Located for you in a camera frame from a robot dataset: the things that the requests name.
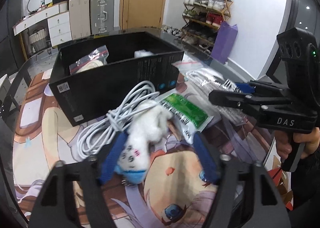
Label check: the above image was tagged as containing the white plush toy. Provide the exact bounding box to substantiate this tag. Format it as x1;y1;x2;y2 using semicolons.
114;100;173;185

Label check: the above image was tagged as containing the red white balloon glue bag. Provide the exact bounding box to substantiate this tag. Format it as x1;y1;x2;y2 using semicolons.
69;45;109;75

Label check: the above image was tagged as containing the adidas bag of white laces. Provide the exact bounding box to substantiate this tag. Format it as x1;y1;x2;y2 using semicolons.
172;60;246;126

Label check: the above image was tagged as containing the person's right hand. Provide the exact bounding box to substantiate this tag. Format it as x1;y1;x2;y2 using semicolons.
274;127;319;159

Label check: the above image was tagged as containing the green white packet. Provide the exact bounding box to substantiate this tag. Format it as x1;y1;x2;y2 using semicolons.
158;92;214;145

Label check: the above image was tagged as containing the purple gift bag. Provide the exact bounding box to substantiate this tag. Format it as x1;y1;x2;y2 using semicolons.
210;21;238;64

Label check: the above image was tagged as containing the wooden shoe rack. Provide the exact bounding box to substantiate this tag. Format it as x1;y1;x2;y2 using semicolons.
181;0;233;54

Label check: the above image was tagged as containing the black storage box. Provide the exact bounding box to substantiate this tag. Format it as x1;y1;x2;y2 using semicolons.
49;31;184;126

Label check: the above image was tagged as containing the wicker basket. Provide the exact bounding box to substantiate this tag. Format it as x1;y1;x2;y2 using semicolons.
29;28;49;53

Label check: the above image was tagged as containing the white drawer desk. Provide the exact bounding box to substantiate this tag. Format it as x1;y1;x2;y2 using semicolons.
13;1;72;46

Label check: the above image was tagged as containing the silver suitcase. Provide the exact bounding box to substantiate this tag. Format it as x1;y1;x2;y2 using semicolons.
90;0;114;35

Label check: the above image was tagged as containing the beige suitcase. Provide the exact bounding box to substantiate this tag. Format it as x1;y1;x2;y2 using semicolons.
69;0;91;40

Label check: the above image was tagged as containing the water bottle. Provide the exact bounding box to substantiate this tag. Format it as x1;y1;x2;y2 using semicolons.
41;0;47;10

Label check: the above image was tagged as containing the coiled white cable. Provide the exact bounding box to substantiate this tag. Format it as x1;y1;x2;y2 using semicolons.
76;80;161;159

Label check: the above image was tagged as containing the black tracking camera right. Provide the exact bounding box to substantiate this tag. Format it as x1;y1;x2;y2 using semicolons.
277;27;319;110

